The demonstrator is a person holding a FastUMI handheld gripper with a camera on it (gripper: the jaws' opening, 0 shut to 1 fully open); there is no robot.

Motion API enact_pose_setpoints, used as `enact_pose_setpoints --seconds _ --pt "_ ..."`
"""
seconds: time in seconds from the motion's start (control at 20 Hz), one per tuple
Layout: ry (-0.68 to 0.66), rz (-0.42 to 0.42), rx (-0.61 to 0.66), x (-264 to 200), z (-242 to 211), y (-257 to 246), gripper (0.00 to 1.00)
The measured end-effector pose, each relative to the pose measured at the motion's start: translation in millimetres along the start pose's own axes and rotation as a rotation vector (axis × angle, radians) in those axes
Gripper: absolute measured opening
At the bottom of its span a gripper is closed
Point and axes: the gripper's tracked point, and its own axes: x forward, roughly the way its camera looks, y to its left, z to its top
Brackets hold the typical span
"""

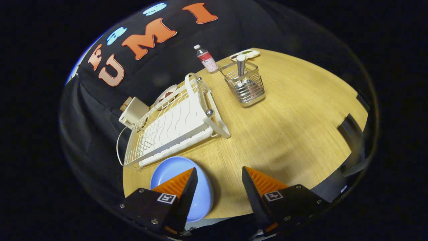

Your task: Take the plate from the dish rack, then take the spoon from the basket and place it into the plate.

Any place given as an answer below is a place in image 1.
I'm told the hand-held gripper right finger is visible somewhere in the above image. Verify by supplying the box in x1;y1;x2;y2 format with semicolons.
241;166;331;236

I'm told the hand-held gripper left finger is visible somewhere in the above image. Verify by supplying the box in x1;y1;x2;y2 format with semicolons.
119;167;198;236

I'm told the blue plate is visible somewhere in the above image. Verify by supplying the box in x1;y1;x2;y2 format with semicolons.
150;156;214;223

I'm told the white wire dish rack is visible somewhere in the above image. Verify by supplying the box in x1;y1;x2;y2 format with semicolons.
116;73;231;171

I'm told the metal wire basket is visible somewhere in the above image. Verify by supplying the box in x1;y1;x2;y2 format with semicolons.
220;61;266;107

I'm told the metal spoon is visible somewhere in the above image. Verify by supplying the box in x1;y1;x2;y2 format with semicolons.
236;55;247;88

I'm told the beige plate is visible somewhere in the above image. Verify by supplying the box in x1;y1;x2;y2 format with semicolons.
154;84;178;107

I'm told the white divided snack dish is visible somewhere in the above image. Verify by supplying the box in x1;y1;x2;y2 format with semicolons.
229;49;260;62

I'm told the white drain tray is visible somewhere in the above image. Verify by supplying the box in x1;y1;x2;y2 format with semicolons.
139;97;214;168

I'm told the cream toaster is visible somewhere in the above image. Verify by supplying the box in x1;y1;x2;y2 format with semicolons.
118;96;150;130

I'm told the black backdrop cloth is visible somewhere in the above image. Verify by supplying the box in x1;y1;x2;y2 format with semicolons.
60;0;335;208

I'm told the clear bottle with red label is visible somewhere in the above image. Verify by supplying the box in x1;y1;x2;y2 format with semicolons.
194;45;219;74

